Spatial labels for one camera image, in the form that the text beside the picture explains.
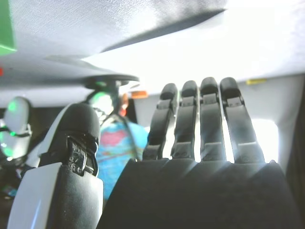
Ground world globe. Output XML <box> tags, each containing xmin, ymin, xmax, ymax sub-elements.
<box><xmin>84</xmin><ymin>74</ymin><xmax>150</xmax><ymax>200</ymax></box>

